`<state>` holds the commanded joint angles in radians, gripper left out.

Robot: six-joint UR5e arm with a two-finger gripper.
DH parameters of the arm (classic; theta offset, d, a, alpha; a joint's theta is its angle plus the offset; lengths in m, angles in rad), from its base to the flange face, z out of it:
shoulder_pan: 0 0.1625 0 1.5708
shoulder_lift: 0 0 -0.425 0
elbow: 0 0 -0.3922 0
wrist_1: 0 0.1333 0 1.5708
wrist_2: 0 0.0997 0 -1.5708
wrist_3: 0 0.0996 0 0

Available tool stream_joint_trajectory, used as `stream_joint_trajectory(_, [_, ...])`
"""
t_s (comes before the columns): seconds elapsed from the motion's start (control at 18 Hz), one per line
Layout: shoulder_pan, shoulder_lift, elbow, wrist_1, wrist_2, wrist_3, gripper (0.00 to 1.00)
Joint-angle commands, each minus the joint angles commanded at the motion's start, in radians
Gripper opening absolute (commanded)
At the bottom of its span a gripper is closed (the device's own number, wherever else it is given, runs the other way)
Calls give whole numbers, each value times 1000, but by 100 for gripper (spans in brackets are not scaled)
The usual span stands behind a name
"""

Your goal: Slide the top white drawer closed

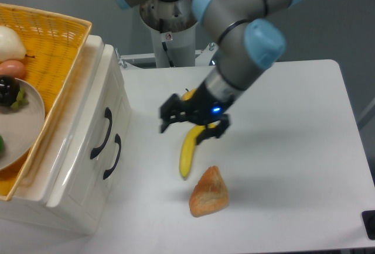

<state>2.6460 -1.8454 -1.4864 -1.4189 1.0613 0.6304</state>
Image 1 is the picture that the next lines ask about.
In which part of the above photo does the white drawer cabinet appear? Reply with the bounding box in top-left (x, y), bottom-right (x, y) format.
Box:
top-left (0, 34), bottom-right (132, 236)

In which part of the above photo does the white toy pear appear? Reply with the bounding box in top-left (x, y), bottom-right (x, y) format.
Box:
top-left (1, 26), bottom-right (35, 62)

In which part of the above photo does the grey plate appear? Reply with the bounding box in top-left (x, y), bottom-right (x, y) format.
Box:
top-left (1, 80), bottom-right (45, 170)

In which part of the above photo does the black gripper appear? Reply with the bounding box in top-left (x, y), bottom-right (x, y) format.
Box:
top-left (159, 82), bottom-right (234, 145)

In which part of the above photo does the yellow toy bell pepper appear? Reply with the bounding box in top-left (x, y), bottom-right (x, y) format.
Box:
top-left (181, 88), bottom-right (196, 101)

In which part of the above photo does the pink toy egg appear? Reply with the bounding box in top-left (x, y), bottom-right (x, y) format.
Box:
top-left (0, 60), bottom-right (26, 79)

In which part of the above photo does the black lower drawer handle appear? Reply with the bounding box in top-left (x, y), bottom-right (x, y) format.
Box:
top-left (103, 133), bottom-right (122, 180)

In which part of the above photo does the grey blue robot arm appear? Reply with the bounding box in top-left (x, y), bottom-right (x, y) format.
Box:
top-left (115, 0), bottom-right (303, 142)

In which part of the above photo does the yellow woven basket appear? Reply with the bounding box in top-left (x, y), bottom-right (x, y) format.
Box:
top-left (1, 4), bottom-right (92, 201)

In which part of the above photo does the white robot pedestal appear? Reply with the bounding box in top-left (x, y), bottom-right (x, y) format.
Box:
top-left (115, 0), bottom-right (220, 69)

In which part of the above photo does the green toy pepper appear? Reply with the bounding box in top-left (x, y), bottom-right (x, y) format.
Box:
top-left (0, 136), bottom-right (5, 157)

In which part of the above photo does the toy pastry turnover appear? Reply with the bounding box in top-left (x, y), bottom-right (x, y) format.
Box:
top-left (189, 166), bottom-right (229, 217)

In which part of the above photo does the black corner object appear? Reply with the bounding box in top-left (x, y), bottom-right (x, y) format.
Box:
top-left (362, 210), bottom-right (375, 240)

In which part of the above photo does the yellow toy banana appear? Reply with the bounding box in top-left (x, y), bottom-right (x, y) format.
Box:
top-left (179, 123), bottom-right (216, 179)

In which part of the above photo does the black toy mangosteen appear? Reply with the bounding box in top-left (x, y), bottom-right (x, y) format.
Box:
top-left (1, 75), bottom-right (29, 110)

